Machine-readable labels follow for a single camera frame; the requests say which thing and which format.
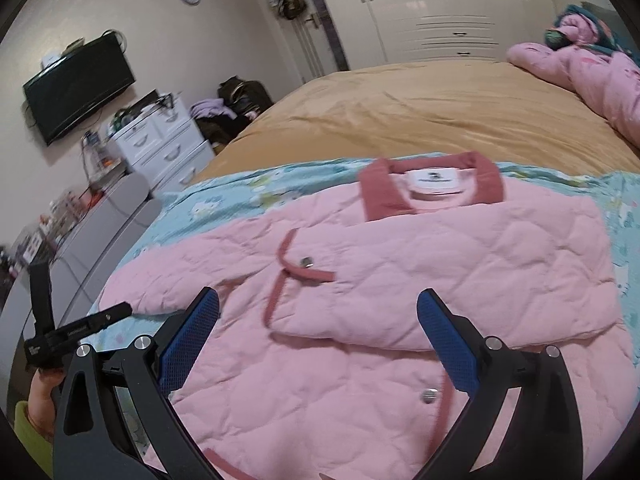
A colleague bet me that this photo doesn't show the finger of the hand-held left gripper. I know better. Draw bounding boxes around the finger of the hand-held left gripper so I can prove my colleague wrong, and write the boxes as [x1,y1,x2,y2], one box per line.
[80,302,134,337]

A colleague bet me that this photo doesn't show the dark bag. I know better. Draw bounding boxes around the dark bag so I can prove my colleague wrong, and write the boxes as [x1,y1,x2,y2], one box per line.
[216,76,273,116]

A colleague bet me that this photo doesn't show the blue cartoon printed blanket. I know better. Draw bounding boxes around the blue cartoon printed blanket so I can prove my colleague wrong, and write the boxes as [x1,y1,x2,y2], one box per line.
[75,156,640,461]

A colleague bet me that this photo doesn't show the white wardrobe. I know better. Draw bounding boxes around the white wardrobe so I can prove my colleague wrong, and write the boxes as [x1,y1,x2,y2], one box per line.
[305,0,586,68]

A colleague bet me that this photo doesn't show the person's left forearm green sleeve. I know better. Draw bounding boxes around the person's left forearm green sleeve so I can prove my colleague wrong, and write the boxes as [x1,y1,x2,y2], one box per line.
[12,400,55,478]

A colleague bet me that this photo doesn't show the grey low cabinet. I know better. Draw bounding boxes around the grey low cabinet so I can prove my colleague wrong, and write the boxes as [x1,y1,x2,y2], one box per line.
[0,170,163,341]

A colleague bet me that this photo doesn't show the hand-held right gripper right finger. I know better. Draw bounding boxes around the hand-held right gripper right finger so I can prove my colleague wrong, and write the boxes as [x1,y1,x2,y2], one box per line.
[415,288,584,480]

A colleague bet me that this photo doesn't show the purple clothes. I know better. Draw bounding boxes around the purple clothes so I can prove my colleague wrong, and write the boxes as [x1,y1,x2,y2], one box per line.
[191,98,236,120]

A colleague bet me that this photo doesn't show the pink printed quilt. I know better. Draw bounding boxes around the pink printed quilt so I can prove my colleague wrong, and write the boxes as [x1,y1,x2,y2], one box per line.
[506,10,640,148]

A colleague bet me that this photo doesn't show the black wall television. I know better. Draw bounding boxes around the black wall television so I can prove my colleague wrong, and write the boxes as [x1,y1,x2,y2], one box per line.
[22,35,137,147]

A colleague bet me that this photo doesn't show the white drawer cabinet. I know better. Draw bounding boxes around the white drawer cabinet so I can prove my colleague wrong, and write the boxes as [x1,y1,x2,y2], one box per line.
[107,91,216,193]

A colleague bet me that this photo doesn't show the person's left hand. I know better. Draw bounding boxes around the person's left hand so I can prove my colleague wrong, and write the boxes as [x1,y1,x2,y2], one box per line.
[27,370,65,441]

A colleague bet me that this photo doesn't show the tan bed sheet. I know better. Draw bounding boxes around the tan bed sheet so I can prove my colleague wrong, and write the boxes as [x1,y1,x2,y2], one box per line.
[192,60,640,183]

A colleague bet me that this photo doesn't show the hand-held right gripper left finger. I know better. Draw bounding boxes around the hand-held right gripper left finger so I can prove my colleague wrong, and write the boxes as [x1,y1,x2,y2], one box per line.
[52,286,221,480]

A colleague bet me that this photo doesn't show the pink quilted jacket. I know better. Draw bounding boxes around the pink quilted jacket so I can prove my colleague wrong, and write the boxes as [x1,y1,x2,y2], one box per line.
[92,151,636,480]

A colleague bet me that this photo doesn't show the black bracket glass shelf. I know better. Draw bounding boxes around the black bracket glass shelf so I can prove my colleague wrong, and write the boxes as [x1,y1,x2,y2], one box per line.
[132,91,176,113]

